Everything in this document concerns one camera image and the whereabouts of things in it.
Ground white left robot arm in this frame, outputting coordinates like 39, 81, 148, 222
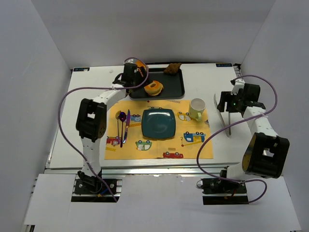
76, 59, 148, 188

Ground iridescent table knife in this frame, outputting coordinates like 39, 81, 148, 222
123, 110, 130, 143

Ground dark teal square plate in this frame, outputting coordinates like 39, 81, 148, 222
141, 108, 176, 140

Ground purple iridescent spoon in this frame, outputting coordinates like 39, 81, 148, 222
119, 111, 126, 148

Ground metal serving tongs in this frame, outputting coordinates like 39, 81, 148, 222
213, 93, 232, 137

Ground pale yellow mug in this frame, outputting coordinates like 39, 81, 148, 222
188, 98, 206, 121

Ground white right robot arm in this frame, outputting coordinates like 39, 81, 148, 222
215, 80, 290, 181

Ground dark brown bread piece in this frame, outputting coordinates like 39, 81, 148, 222
164, 63, 182, 75

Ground yellow vehicle print placemat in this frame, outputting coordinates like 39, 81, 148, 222
105, 100, 211, 160

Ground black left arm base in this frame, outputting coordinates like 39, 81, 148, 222
71, 171, 121, 203

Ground black baking tray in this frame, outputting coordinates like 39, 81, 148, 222
129, 68, 185, 100

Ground bagel sandwich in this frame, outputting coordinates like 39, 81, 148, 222
144, 81, 164, 96

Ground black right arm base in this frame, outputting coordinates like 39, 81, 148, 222
196, 178, 249, 205

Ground orange bread roll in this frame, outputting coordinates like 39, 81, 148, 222
135, 60, 148, 73

